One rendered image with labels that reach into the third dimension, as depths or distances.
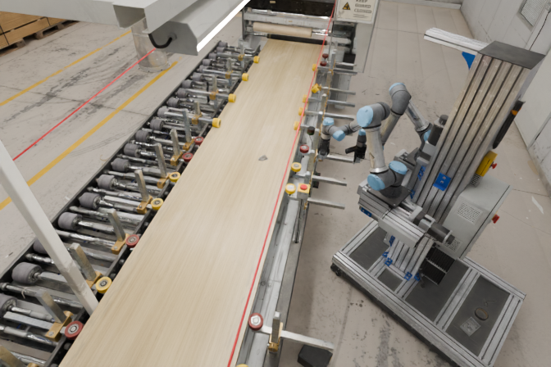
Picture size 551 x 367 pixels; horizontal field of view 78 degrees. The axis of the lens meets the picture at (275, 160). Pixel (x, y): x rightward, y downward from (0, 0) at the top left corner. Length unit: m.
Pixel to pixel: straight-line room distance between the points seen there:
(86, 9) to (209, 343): 1.54
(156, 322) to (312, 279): 1.54
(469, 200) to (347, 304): 1.33
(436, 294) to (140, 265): 2.20
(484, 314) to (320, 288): 1.23
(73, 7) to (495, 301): 3.19
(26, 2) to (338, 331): 2.70
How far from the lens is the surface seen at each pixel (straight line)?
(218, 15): 1.06
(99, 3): 0.82
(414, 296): 3.03
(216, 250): 2.16
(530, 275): 3.96
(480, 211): 2.34
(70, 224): 2.66
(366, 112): 2.09
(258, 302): 2.29
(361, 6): 4.65
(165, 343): 1.95
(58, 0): 0.88
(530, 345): 3.53
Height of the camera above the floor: 2.67
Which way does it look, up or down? 40 degrees down
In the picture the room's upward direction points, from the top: 3 degrees clockwise
